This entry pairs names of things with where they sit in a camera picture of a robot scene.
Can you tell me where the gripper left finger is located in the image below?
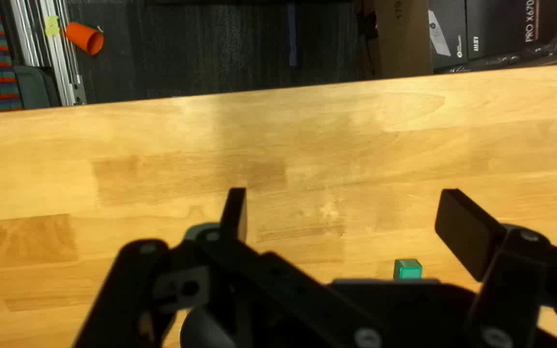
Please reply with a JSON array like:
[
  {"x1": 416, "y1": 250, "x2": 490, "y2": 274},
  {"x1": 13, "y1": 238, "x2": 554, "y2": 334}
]
[{"x1": 73, "y1": 188, "x2": 385, "y2": 348}]

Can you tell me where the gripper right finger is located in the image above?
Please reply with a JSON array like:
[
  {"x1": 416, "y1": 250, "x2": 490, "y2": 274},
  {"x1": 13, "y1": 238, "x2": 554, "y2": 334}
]
[{"x1": 434, "y1": 188, "x2": 557, "y2": 348}]

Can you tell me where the small green block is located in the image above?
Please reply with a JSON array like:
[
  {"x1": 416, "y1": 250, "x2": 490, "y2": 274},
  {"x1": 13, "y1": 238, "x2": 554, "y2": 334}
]
[{"x1": 393, "y1": 259, "x2": 423, "y2": 280}]

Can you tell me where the row of black boxes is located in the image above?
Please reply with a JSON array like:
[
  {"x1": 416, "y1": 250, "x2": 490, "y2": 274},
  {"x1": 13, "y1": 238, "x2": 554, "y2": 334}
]
[{"x1": 426, "y1": 0, "x2": 557, "y2": 74}]

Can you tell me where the brown cardboard box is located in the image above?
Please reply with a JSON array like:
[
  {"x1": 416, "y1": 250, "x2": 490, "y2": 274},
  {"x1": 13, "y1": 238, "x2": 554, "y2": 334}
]
[{"x1": 373, "y1": 0, "x2": 435, "y2": 79}]

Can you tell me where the grey chair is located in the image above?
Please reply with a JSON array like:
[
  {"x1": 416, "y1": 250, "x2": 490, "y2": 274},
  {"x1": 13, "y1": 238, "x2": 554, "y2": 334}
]
[{"x1": 14, "y1": 65, "x2": 61, "y2": 110}]

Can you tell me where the orange plastic cup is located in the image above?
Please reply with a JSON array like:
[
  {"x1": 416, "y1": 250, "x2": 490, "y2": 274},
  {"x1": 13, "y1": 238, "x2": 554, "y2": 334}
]
[{"x1": 64, "y1": 22, "x2": 105, "y2": 56}]

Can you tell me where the bundle of aluminium rails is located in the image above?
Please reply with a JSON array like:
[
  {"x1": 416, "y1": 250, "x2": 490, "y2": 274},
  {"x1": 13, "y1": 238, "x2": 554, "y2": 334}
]
[{"x1": 9, "y1": 0, "x2": 87, "y2": 107}]

